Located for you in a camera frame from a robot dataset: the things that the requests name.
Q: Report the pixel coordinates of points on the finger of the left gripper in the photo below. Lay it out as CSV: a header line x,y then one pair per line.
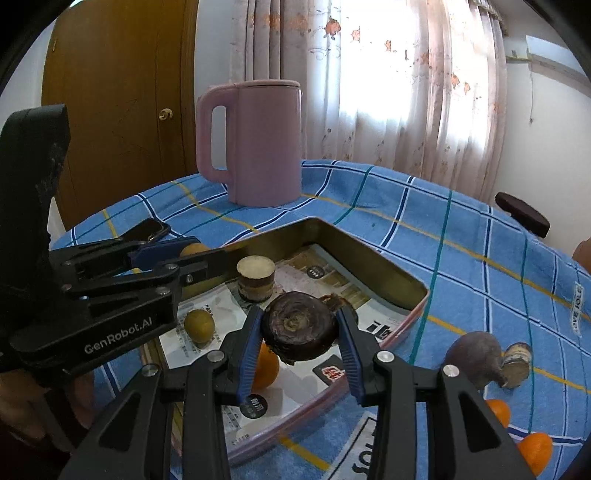
x,y
107,258
165,279

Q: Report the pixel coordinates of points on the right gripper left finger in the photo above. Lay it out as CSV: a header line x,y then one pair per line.
x,y
132,437

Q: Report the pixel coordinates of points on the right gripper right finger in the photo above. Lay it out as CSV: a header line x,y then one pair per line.
x,y
465,438

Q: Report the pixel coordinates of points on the round purple fruit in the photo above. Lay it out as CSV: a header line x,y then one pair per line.
x,y
478,355

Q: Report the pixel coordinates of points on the cut purple yam piece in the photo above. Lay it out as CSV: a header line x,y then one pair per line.
x,y
516,364

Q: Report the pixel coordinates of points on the large orange mandarin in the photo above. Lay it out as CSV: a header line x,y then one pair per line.
x,y
267,369

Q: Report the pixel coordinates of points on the dark brown chestnut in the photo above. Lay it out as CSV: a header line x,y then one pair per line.
x,y
335,302

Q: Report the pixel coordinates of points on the person's left hand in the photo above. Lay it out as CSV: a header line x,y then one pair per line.
x,y
33,413

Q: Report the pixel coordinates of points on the black smartphone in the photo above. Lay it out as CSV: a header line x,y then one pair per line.
x,y
147,231

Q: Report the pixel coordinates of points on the pink metal tin box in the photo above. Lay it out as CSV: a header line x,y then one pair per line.
x,y
220,297

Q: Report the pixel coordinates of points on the printed leaflet in tin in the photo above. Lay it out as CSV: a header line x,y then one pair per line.
x,y
300,370

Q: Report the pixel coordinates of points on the brass door knob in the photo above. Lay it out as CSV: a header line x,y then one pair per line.
x,y
165,114

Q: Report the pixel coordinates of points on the blue plaid tablecloth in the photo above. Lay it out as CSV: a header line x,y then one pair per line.
x,y
484,271

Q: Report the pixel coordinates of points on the pink electric kettle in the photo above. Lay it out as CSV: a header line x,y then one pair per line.
x,y
262,140

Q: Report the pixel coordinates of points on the brown wooden door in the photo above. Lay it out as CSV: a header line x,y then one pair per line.
x,y
115,65

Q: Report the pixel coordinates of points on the orange wooden chair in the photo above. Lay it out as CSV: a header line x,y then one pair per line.
x,y
582,254

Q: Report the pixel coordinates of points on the dark round stool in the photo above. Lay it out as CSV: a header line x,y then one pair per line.
x,y
526,215

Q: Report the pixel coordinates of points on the floral sheer curtain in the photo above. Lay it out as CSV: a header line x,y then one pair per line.
x,y
418,87

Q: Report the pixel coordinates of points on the white air conditioner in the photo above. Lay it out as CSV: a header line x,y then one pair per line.
x,y
548,59

